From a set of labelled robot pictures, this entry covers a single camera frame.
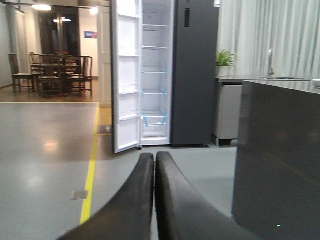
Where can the fridge door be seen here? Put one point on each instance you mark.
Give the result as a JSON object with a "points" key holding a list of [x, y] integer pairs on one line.
{"points": [[126, 23]]}

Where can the white curtain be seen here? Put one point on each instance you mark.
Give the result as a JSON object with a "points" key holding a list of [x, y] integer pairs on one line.
{"points": [[249, 28]]}

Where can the white low cabinet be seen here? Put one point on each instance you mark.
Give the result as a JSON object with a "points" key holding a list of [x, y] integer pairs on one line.
{"points": [[226, 110]]}

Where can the wooden chair left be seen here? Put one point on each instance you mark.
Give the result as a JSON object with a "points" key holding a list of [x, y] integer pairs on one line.
{"points": [[20, 80]]}

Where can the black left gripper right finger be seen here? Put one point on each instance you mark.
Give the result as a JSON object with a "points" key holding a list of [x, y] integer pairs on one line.
{"points": [[182, 213]]}

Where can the dark wooden dining table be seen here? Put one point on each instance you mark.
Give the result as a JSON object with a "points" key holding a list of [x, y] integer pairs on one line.
{"points": [[51, 72]]}

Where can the dark grey fridge body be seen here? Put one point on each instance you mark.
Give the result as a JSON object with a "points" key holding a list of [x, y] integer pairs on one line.
{"points": [[178, 71]]}

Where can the yellow floor tape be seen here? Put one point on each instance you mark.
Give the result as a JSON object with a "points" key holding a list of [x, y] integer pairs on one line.
{"points": [[47, 150]]}

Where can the potted green plant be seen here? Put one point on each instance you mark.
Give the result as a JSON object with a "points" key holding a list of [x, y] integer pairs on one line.
{"points": [[224, 59]]}

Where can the metal floor socket cover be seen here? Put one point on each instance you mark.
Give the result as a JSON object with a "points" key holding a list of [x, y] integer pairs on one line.
{"points": [[79, 195]]}

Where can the grey kitchen island cabinet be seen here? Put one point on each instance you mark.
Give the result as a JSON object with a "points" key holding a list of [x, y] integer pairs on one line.
{"points": [[276, 191]]}

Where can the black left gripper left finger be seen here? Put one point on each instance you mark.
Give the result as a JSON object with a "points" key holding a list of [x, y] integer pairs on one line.
{"points": [[128, 215]]}

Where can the wooden chair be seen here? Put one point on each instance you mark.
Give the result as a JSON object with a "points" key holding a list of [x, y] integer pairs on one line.
{"points": [[20, 80], [81, 75]]}

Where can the wooden chair right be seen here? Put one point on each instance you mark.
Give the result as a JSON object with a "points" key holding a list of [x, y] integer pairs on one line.
{"points": [[81, 75]]}

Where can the steel faucet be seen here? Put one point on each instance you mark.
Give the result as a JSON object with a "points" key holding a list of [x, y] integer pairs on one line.
{"points": [[270, 62]]}

